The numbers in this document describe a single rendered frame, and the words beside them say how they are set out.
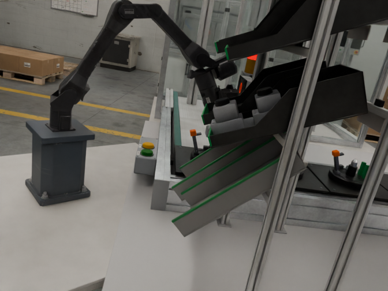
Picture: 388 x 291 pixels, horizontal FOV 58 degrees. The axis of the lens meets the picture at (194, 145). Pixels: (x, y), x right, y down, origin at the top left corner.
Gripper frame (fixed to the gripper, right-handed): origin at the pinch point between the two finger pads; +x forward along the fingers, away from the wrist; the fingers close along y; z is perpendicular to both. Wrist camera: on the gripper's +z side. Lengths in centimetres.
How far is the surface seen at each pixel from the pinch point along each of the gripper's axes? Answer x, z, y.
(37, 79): -24, -244, 484
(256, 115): -13.0, 5.6, -45.0
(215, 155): 1.4, -5.0, -21.6
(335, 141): 63, 62, 81
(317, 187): 29.4, 21.5, -10.5
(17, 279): 0, -51, -50
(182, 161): 7.2, -16.1, -3.0
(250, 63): -10.7, 17.5, 16.9
